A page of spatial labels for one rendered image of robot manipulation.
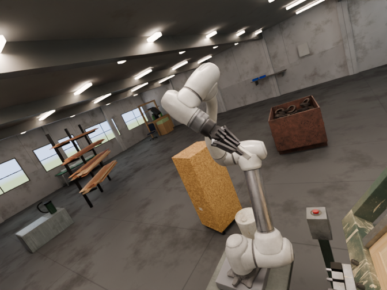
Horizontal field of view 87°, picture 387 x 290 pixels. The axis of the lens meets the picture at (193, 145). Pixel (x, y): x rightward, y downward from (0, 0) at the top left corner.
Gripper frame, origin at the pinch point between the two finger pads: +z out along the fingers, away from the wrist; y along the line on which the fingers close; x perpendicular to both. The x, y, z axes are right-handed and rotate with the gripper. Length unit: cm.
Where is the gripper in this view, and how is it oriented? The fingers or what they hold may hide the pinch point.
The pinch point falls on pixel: (243, 152)
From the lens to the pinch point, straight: 88.9
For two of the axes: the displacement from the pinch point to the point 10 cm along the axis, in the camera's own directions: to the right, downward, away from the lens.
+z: 8.1, 5.8, -0.3
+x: -3.5, 5.4, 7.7
